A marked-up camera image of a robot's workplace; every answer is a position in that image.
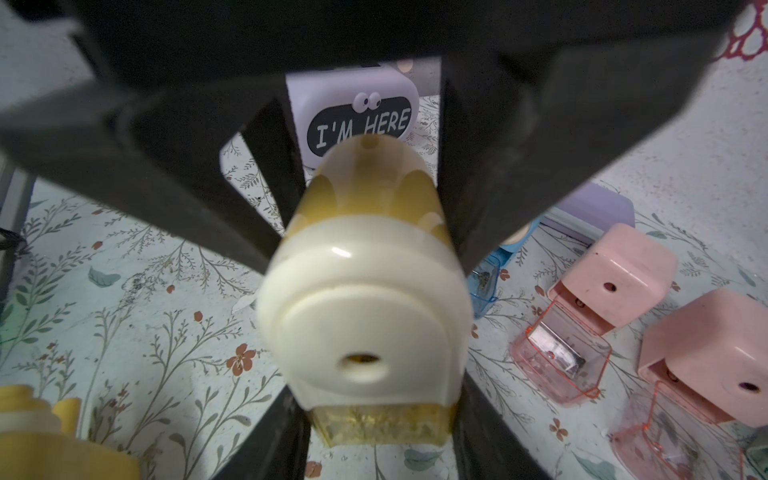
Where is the purple pencil case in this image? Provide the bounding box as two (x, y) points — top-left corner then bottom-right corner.
(540, 182), (635, 245)

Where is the yellow sharpener shavings tray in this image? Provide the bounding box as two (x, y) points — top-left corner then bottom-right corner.
(308, 404), (457, 447)

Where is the pink pencil sharpener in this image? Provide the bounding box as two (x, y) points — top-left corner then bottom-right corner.
(547, 224), (678, 336)
(637, 289), (767, 428)

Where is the clear sharpener shavings tray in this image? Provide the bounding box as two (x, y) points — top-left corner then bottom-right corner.
(745, 439), (768, 480)

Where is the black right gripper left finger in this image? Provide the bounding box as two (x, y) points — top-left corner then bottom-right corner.
(213, 386), (312, 480)

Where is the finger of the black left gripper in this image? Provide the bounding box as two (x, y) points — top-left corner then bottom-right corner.
(438, 28), (723, 272)
(1, 74), (305, 272)

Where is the pink sharpener shavings tray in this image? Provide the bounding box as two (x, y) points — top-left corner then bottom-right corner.
(609, 382), (744, 479)

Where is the blue sharpener shavings tray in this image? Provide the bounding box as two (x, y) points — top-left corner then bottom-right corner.
(467, 248), (511, 319)

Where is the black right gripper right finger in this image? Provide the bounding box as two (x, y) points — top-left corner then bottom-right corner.
(452, 373), (549, 480)

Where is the purple tissue box holder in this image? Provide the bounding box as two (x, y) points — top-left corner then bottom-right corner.
(286, 64), (419, 169)

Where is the blue pencil sharpener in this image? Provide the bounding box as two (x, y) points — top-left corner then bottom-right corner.
(493, 217), (540, 269)

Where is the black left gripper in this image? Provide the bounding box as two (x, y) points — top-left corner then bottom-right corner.
(10, 1), (743, 89)

